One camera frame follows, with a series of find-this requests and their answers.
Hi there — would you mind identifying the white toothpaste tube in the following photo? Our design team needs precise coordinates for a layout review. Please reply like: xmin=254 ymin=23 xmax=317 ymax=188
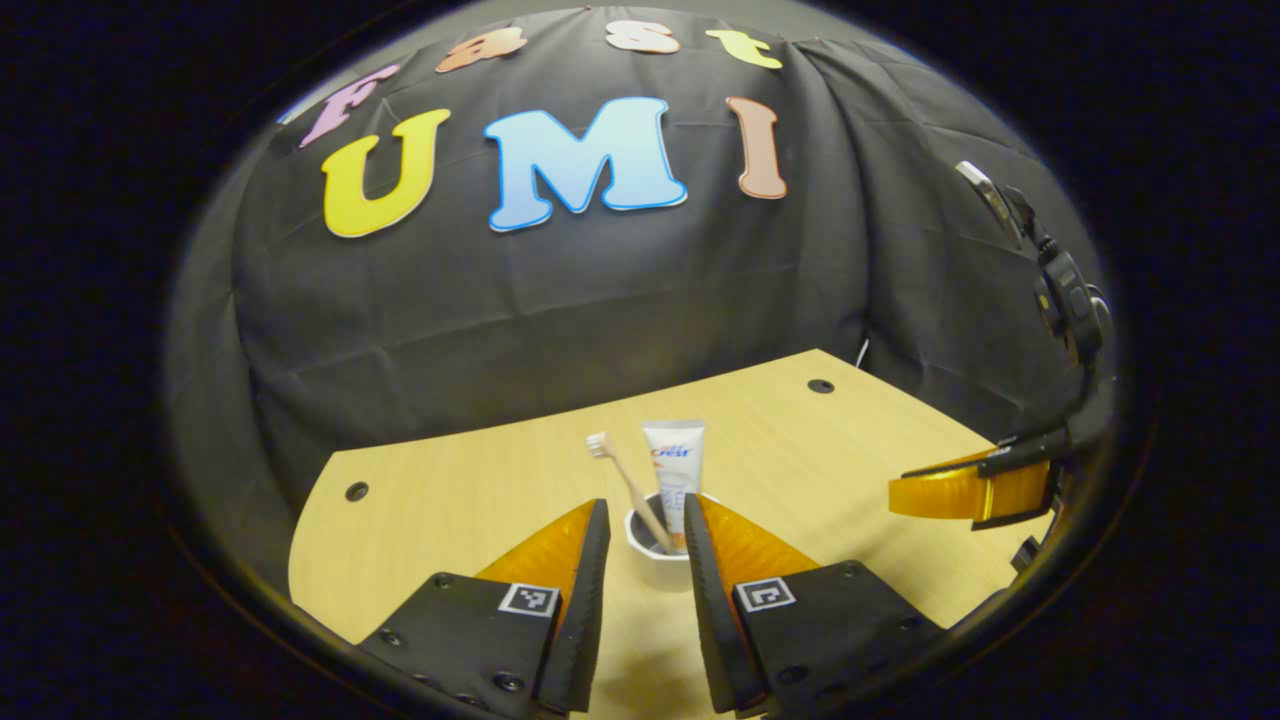
xmin=641 ymin=419 xmax=707 ymax=553

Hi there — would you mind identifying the black backdrop cloth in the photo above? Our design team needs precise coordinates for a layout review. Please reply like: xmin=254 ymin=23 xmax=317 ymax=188
xmin=165 ymin=5 xmax=1111 ymax=601

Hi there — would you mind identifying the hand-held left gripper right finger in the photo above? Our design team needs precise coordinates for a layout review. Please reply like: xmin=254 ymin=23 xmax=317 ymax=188
xmin=682 ymin=492 xmax=947 ymax=719

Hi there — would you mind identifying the wooden toothbrush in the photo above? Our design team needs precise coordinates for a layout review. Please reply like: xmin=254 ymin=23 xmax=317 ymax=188
xmin=585 ymin=431 xmax=683 ymax=556

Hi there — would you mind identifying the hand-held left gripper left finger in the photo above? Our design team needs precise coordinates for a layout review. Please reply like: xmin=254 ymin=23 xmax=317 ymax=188
xmin=358 ymin=497 xmax=612 ymax=717

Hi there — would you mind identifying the light wooden desktop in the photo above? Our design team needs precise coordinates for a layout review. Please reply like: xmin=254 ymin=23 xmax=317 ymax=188
xmin=288 ymin=348 xmax=1056 ymax=720

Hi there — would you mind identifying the white cup with wooden handle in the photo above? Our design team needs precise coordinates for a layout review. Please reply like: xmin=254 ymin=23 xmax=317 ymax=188
xmin=624 ymin=490 xmax=721 ymax=593

